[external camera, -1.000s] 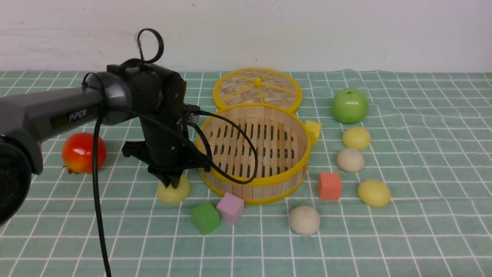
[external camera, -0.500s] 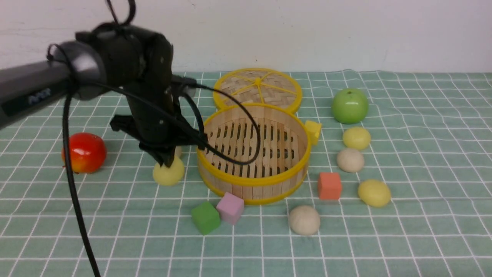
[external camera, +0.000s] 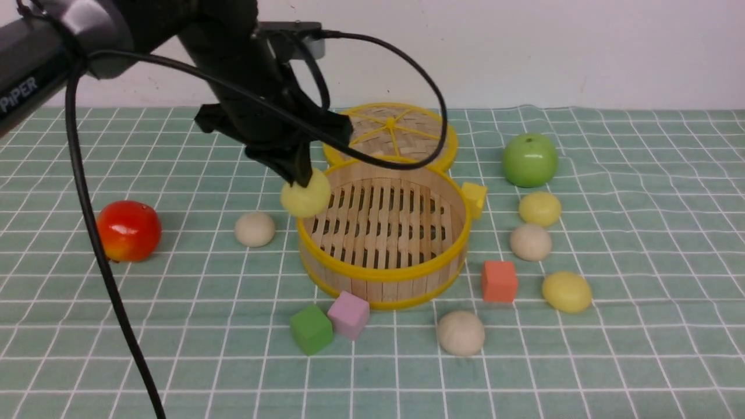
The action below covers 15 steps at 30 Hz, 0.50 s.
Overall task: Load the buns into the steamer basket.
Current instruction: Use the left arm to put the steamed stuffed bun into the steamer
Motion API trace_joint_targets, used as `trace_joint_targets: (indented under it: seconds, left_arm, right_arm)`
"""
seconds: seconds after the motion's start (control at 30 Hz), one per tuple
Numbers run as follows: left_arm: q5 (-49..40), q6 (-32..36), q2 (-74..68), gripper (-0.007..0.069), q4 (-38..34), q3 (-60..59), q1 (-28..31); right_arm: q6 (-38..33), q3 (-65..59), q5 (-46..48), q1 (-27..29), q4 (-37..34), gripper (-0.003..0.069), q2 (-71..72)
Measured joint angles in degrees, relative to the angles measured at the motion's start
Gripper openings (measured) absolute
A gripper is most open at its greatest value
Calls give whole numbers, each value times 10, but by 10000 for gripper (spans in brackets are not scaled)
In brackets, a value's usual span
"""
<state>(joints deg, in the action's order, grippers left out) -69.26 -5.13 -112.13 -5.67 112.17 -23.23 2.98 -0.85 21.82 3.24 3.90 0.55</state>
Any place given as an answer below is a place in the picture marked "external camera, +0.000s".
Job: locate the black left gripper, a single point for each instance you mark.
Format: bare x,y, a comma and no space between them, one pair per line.
256,99

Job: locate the yellow bun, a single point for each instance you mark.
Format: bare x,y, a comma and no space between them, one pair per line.
309,201
567,292
540,208

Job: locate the white bun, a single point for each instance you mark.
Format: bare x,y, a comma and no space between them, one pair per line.
531,242
461,333
254,229

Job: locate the white bun front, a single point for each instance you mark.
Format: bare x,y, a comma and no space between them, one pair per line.
461,333

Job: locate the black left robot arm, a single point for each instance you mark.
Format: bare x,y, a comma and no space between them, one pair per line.
39,51

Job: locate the woven bamboo steamer lid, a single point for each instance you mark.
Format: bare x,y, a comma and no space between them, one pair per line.
390,129

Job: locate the bamboo steamer tray yellow rim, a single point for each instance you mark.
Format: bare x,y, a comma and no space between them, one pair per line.
395,239

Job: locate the pink cube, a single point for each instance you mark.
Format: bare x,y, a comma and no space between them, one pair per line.
349,315

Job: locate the green cube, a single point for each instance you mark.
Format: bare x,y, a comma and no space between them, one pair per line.
311,329

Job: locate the yellow cube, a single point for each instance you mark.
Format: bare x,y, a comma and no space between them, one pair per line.
476,196

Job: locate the red pomegranate toy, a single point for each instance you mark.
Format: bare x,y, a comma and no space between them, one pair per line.
130,231

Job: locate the green apple toy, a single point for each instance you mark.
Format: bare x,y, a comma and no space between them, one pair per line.
529,160

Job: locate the orange cube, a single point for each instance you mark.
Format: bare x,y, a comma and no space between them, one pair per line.
499,281

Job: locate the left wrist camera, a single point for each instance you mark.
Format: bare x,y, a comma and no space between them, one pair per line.
294,39

